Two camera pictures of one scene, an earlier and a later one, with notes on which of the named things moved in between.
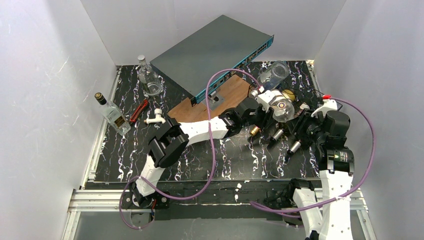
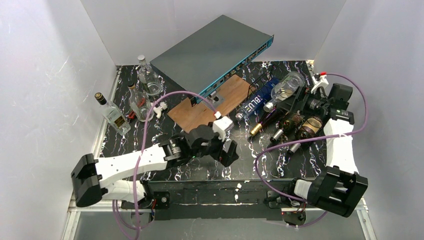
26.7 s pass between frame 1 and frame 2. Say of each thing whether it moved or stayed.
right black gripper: moved
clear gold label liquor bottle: stayed
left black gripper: moved
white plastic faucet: moved
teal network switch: stayed
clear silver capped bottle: moved
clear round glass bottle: stayed
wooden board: stayed
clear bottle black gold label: moved
